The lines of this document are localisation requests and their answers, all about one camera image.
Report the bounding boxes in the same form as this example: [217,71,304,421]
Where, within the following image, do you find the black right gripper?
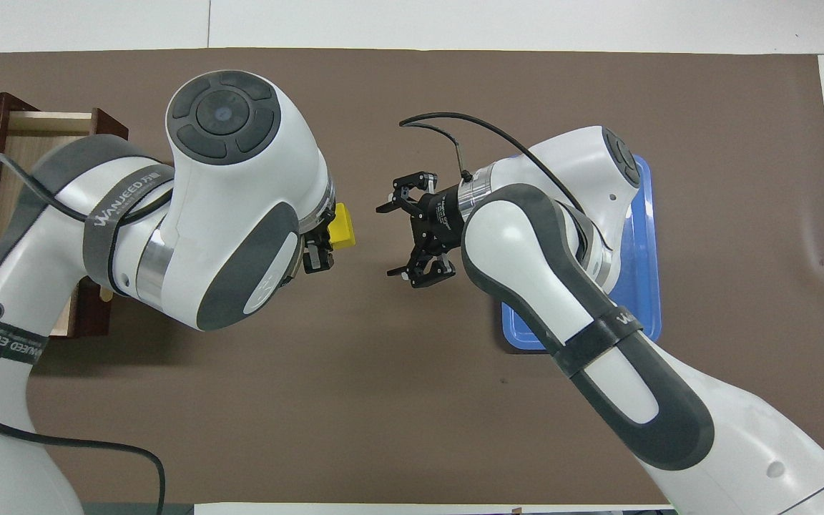
[376,172,466,288]

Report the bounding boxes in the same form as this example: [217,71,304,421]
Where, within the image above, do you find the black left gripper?
[301,211,335,274]

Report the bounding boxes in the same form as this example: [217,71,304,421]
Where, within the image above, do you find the yellow cube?
[331,202,356,250]

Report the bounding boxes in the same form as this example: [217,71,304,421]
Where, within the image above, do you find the wooden drawer with white handle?
[0,107,129,338]

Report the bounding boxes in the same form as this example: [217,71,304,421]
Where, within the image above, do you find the brown paper table mat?
[0,48,824,505]

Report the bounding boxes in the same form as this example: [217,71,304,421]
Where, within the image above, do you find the blue plastic tray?
[501,154,663,353]

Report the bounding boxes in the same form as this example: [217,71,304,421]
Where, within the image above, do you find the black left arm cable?
[0,154,167,515]

